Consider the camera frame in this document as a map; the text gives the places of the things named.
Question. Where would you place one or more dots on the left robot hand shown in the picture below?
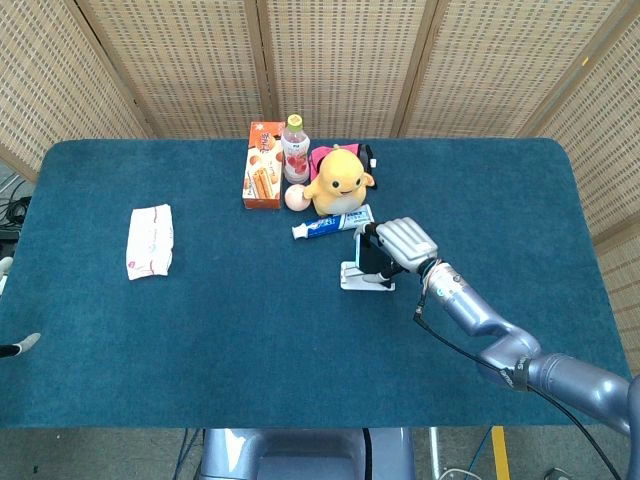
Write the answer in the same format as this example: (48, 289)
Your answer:
(27, 342)

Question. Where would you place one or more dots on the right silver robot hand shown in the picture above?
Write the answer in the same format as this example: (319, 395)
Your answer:
(407, 240)

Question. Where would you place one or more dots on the black smartphone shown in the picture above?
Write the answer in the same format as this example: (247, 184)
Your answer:
(372, 255)

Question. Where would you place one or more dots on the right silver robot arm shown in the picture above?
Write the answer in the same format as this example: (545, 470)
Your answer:
(475, 312)

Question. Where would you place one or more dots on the white small box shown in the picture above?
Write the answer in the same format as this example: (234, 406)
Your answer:
(357, 283)

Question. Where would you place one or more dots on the blue white toothpaste tube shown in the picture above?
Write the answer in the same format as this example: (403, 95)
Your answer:
(330, 225)

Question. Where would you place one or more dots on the yellow plush toy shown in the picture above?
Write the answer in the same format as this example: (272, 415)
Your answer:
(340, 185)

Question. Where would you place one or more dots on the pink ball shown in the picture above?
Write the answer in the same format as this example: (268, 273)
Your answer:
(295, 197)

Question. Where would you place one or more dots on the peach drink bottle green cap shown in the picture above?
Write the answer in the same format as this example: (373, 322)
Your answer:
(295, 155)

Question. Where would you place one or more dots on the white wet wipes pack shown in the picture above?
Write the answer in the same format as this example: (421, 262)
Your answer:
(150, 240)

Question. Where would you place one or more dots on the orange snack box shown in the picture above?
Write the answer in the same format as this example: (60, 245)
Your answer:
(262, 170)

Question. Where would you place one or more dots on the blue carpet table cloth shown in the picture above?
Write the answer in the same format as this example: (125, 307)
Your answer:
(250, 325)

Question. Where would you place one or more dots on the woven rattan screen panel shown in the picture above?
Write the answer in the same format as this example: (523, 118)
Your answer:
(500, 65)
(180, 65)
(345, 65)
(50, 85)
(600, 150)

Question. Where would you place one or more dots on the grey table leg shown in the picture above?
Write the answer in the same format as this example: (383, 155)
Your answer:
(435, 450)

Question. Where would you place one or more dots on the yellow floor tape strip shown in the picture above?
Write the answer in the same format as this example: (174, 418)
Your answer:
(501, 450)

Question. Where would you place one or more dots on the silver robot torso base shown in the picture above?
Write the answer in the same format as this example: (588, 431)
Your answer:
(300, 450)

